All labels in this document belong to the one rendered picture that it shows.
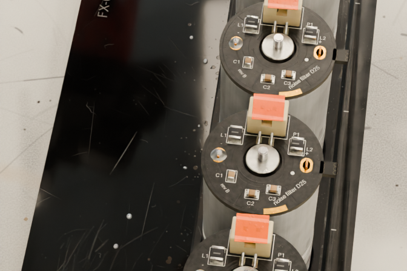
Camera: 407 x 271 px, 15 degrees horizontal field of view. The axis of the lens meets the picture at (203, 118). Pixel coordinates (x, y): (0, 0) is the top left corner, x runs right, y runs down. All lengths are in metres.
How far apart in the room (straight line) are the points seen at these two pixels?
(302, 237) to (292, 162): 0.02
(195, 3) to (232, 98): 0.07
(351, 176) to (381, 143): 0.08
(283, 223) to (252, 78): 0.03
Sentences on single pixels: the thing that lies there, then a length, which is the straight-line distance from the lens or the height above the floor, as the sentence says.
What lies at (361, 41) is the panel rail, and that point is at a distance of 0.33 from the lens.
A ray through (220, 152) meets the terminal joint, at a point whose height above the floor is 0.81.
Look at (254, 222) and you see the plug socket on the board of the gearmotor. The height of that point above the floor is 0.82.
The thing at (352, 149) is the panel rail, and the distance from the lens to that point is 0.32.
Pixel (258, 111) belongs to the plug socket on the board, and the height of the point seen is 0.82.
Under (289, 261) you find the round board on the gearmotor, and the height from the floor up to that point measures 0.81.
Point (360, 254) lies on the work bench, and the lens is 0.38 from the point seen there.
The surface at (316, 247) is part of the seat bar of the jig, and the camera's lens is 0.35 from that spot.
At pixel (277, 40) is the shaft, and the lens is 0.33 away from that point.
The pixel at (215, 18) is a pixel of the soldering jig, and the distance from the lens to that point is 0.40.
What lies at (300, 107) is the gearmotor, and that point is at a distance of 0.33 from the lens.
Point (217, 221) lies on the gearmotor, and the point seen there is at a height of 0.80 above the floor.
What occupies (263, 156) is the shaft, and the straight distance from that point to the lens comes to 0.31.
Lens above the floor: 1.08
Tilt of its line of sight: 58 degrees down
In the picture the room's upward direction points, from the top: straight up
